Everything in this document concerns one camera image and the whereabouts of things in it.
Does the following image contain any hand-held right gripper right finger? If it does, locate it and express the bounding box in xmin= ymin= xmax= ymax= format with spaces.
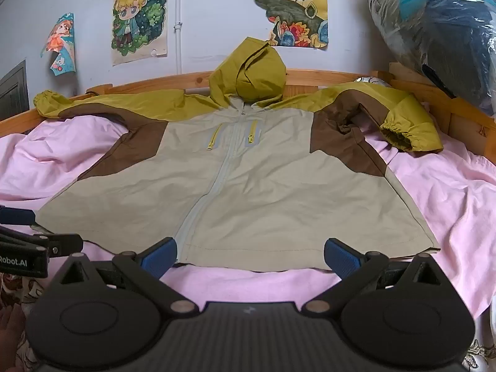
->
xmin=301 ymin=237 xmax=451 ymax=316

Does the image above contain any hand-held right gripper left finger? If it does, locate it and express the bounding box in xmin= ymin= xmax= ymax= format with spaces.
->
xmin=51 ymin=236 xmax=199 ymax=316

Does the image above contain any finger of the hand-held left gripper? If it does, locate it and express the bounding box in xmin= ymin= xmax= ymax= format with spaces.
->
xmin=0 ymin=206 xmax=38 ymax=226
xmin=0 ymin=225 xmax=84 ymax=259

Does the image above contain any beige brown olive hooded jacket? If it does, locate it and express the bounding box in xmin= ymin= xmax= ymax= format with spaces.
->
xmin=33 ymin=37 xmax=444 ymax=272

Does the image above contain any pink bed sheet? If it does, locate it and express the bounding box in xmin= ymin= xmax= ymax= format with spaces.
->
xmin=0 ymin=114 xmax=496 ymax=320

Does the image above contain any dark framed window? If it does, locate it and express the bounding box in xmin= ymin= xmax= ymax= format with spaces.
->
xmin=0 ymin=60 xmax=30 ymax=122

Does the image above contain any plastic-wrapped dark bundle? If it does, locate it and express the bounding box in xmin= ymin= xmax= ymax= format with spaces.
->
xmin=362 ymin=0 xmax=496 ymax=117

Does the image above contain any small curled cartoon wall poster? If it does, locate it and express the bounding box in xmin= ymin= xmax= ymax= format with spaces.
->
xmin=41 ymin=12 xmax=77 ymax=75

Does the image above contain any wooden bed frame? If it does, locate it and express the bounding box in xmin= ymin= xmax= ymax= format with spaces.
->
xmin=0 ymin=68 xmax=496 ymax=156

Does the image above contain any white wall pipe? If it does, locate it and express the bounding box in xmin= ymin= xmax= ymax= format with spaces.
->
xmin=174 ymin=0 xmax=184 ymax=75

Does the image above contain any blond cartoon figure wall poster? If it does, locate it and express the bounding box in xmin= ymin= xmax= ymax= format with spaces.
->
xmin=112 ymin=0 xmax=170 ymax=66

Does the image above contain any landscape wall poster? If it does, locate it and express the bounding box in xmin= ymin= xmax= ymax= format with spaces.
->
xmin=253 ymin=0 xmax=329 ymax=50

